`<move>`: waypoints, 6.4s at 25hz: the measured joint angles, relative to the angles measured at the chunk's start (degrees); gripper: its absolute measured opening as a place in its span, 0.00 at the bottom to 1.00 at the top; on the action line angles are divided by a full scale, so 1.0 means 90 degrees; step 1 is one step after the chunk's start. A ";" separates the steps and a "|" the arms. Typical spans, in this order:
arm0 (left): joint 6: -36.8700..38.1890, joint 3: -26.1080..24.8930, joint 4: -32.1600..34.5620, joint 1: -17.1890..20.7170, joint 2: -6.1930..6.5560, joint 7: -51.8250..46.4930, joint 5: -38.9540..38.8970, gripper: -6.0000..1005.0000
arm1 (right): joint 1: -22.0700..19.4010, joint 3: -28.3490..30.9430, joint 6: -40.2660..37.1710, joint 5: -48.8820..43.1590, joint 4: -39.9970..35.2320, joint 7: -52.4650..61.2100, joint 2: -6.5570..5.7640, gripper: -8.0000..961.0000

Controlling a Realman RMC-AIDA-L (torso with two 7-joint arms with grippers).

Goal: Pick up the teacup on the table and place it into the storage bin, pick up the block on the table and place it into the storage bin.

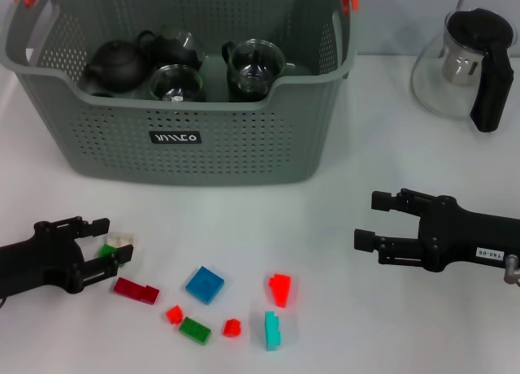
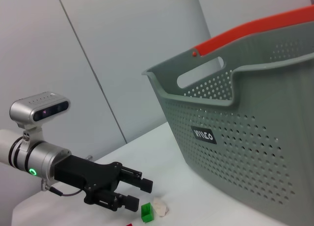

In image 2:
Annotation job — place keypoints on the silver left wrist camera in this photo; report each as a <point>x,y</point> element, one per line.
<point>39,108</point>

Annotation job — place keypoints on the white building brick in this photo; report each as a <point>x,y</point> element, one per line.
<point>160,206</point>

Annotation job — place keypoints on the grey perforated storage basket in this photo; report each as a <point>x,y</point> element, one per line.
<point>233,137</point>

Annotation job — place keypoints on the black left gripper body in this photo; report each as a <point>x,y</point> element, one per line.
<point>86,174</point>

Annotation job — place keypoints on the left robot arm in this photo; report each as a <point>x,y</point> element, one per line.
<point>32,157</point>

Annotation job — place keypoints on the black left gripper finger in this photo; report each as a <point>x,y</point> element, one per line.
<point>144,184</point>
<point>130,201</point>

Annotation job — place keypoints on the green building brick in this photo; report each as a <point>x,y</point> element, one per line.
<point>147,212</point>

